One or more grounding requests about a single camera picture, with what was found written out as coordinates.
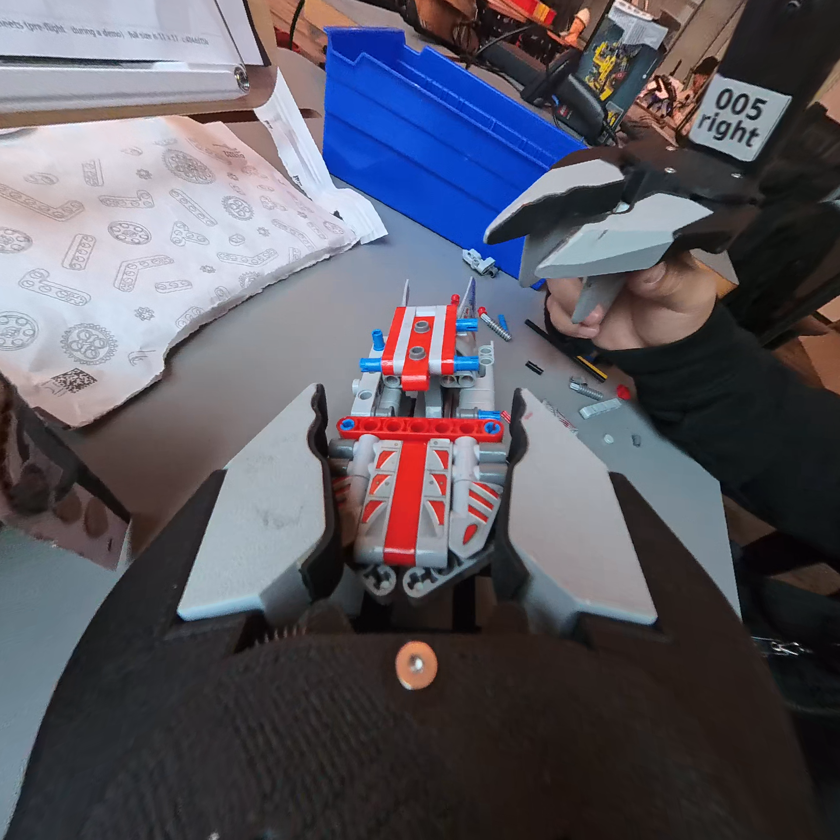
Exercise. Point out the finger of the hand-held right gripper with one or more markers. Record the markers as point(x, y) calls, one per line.
point(564, 187)
point(623, 239)

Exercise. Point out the black lego set box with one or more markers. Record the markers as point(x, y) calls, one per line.
point(52, 499)

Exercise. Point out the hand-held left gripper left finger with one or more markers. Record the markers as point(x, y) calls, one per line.
point(262, 518)

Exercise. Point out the toy box with yellow vehicle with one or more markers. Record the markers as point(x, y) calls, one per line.
point(617, 59)

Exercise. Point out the white sheet on metal stand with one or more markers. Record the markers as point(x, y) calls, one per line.
point(118, 59)

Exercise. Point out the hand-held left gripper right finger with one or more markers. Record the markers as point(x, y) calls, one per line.
point(577, 525)

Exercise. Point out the blue plastic bin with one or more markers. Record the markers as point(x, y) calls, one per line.
point(426, 151)

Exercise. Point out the red grey lego vehicle model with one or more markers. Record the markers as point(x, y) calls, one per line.
point(413, 472)

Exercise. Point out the small black lego pin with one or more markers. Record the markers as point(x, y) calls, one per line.
point(533, 368)

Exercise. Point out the grey lego spring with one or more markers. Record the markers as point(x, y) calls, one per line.
point(497, 327)
point(587, 390)

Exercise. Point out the person's right hand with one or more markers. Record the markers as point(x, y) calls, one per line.
point(663, 302)

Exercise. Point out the small grey lego connector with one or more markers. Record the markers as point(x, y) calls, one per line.
point(479, 261)

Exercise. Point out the printed paper bag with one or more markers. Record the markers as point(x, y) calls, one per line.
point(131, 249)

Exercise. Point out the grey lego beam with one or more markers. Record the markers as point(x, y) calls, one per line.
point(600, 408)

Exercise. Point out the grey printed lego panel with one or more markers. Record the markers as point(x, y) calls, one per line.
point(561, 417)

